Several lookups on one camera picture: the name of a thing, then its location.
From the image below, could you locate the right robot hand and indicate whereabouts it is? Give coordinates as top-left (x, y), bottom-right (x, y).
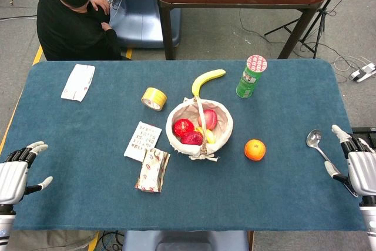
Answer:
top-left (324, 124), bottom-right (376, 198)

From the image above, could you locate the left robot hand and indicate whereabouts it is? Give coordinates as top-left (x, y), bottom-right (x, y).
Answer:
top-left (0, 140), bottom-right (54, 205)

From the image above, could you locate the white woven basket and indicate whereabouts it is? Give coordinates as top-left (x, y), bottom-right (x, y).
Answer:
top-left (165, 95), bottom-right (234, 163)

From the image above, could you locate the metal spoon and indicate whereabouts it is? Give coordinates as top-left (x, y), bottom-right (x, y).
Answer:
top-left (305, 129), bottom-right (336, 169)

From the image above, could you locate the white power strip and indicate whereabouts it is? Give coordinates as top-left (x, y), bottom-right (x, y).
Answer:
top-left (348, 62), bottom-right (376, 82)

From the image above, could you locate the orange fruit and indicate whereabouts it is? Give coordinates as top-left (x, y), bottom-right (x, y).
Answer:
top-left (244, 139), bottom-right (267, 162)

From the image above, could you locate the white tissue pack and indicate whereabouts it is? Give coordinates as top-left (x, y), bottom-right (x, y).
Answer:
top-left (61, 63), bottom-right (96, 103)

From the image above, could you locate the white card with red print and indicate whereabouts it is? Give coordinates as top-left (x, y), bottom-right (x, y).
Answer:
top-left (123, 121), bottom-right (163, 163)

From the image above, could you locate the green chips can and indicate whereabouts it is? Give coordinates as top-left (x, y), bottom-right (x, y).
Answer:
top-left (236, 54), bottom-right (268, 99)

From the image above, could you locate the small yellow fruit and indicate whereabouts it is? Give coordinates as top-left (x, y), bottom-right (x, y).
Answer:
top-left (194, 126), bottom-right (216, 144)

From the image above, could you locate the yellow tape roll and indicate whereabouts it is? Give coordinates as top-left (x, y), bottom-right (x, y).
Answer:
top-left (140, 86), bottom-right (168, 112)

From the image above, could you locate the black tripod stand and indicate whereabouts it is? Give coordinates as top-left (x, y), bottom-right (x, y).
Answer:
top-left (264, 0), bottom-right (354, 59)

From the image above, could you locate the pink apple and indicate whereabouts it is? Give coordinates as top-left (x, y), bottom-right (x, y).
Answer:
top-left (197, 109), bottom-right (219, 130)

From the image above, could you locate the person in black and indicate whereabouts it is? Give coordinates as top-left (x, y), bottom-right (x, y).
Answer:
top-left (36, 0), bottom-right (132, 62)

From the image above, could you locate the blue table cloth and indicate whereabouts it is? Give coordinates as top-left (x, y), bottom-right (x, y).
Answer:
top-left (1, 59), bottom-right (367, 232)

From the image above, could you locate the dark red fruit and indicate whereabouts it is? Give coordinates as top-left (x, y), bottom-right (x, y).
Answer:
top-left (180, 131), bottom-right (204, 146)

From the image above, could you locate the red pomegranate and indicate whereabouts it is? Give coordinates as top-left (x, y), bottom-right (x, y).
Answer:
top-left (172, 118), bottom-right (195, 138)

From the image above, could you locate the yellow banana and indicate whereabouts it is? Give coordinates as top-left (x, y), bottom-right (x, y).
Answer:
top-left (192, 69), bottom-right (227, 99)

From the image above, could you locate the blue robot torso base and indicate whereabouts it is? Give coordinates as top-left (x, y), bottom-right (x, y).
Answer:
top-left (122, 229), bottom-right (250, 251)

